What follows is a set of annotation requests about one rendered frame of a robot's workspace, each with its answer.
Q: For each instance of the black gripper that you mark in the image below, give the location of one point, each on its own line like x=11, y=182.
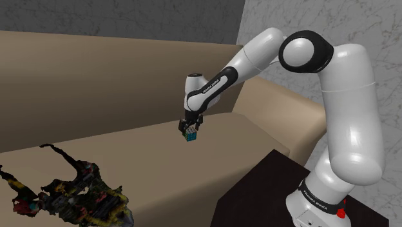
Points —
x=189, y=120

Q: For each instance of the small multicoloured puzzle cube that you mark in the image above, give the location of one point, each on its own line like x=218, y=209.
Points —
x=190, y=135

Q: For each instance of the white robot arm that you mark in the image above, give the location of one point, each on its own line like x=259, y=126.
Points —
x=348, y=125

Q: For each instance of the beige sofa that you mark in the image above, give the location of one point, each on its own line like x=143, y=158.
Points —
x=125, y=103

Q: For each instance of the dark robot stand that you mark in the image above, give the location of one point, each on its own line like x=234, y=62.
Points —
x=257, y=195

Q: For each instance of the dark multicoloured jagged toy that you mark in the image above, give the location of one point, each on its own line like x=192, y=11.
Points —
x=78, y=198

